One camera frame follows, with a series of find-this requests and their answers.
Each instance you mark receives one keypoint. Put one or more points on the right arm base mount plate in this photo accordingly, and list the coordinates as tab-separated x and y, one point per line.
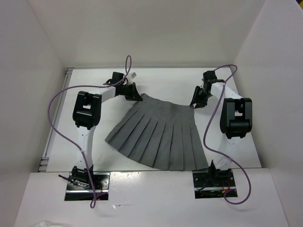
206	187

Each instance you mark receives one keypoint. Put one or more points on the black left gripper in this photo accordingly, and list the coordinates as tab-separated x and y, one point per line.
134	95

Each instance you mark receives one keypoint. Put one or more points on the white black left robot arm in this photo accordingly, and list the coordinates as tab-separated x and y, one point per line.
87	115

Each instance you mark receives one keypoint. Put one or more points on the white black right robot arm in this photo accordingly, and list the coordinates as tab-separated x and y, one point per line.
235	121

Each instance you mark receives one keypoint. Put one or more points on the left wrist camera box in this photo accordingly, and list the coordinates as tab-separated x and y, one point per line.
131	75

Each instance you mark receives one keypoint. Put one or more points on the grey pleated skirt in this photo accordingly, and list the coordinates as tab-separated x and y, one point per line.
161	135

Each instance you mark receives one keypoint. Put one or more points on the aluminium table edge rail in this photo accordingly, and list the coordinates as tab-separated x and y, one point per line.
54	113

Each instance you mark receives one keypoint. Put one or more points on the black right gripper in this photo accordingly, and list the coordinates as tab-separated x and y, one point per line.
200	103

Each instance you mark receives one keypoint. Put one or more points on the white cloth at bottom edge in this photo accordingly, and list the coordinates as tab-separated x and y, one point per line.
50	224

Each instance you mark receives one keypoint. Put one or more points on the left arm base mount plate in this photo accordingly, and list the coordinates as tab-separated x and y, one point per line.
79	191

